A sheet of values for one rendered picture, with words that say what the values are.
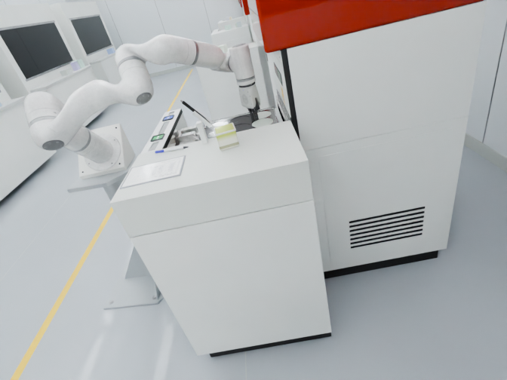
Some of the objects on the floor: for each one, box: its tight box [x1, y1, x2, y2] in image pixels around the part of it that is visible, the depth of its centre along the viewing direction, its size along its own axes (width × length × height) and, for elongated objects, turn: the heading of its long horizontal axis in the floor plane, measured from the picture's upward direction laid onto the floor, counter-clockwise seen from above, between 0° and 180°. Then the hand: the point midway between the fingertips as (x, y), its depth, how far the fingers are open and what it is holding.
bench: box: [0, 3, 108, 127], centre depth 526 cm, size 108×180×200 cm, turn 21°
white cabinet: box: [130, 200, 332, 357], centre depth 164 cm, size 64×96×82 cm, turn 21°
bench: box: [49, 2, 121, 84], centre depth 712 cm, size 108×180×200 cm, turn 21°
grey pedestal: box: [67, 155, 164, 310], centre depth 182 cm, size 51×44×82 cm
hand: (254, 116), depth 146 cm, fingers closed
